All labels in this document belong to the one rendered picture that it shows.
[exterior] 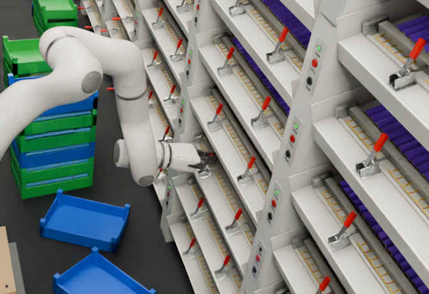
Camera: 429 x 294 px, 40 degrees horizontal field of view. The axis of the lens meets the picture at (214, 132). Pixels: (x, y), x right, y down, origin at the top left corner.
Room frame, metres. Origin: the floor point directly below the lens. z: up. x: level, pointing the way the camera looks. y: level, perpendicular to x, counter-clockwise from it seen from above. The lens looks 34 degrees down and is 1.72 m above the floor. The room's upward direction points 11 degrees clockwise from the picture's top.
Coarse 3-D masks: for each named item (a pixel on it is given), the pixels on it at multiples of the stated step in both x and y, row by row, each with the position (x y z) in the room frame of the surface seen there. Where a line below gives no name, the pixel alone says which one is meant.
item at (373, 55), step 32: (416, 0) 1.14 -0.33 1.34; (352, 32) 1.09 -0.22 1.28; (384, 32) 1.07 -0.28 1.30; (416, 32) 1.06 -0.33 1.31; (352, 64) 1.03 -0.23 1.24; (384, 64) 0.99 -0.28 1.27; (416, 64) 0.98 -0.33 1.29; (384, 96) 0.93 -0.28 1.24; (416, 96) 0.90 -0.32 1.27; (416, 128) 0.84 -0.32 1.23
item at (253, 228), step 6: (204, 138) 1.71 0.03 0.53; (210, 144) 1.68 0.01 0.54; (210, 150) 1.65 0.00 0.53; (216, 162) 1.59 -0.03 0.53; (222, 168) 1.56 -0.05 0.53; (216, 174) 1.55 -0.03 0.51; (222, 174) 1.54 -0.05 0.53; (228, 180) 1.50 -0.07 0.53; (228, 186) 1.49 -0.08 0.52; (234, 192) 1.45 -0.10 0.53; (228, 198) 1.44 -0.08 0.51; (234, 198) 1.44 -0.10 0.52; (240, 204) 1.40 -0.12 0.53; (234, 210) 1.39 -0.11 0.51; (246, 216) 1.35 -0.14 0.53; (252, 222) 1.33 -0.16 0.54; (252, 228) 1.31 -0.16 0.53; (246, 234) 1.30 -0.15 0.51
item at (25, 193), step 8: (16, 176) 1.87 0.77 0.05; (88, 176) 1.95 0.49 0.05; (16, 184) 1.87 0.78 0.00; (24, 184) 1.80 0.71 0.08; (48, 184) 1.85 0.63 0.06; (56, 184) 1.87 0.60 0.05; (64, 184) 1.89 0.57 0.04; (72, 184) 1.91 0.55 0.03; (80, 184) 1.93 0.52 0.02; (88, 184) 1.95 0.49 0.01; (24, 192) 1.80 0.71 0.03; (32, 192) 1.82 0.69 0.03; (40, 192) 1.83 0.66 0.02; (48, 192) 1.85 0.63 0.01; (56, 192) 1.87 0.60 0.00
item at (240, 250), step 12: (192, 132) 1.72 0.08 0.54; (204, 132) 1.74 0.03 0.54; (192, 144) 1.71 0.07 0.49; (204, 144) 1.71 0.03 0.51; (216, 168) 1.59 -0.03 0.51; (204, 180) 1.54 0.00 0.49; (204, 192) 1.48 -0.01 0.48; (216, 192) 1.48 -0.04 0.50; (228, 192) 1.48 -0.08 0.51; (216, 204) 1.43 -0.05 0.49; (216, 216) 1.38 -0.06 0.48; (228, 216) 1.38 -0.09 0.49; (240, 216) 1.38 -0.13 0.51; (228, 240) 1.29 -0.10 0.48; (240, 240) 1.29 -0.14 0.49; (252, 240) 1.29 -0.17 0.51; (240, 252) 1.24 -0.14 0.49; (240, 264) 1.20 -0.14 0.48
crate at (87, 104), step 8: (8, 80) 1.94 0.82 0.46; (16, 80) 1.97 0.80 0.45; (96, 96) 1.96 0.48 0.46; (72, 104) 1.90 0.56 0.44; (80, 104) 1.92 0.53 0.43; (88, 104) 1.94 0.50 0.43; (96, 104) 1.96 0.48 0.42; (48, 112) 1.85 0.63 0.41; (56, 112) 1.87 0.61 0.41; (64, 112) 1.89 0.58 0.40
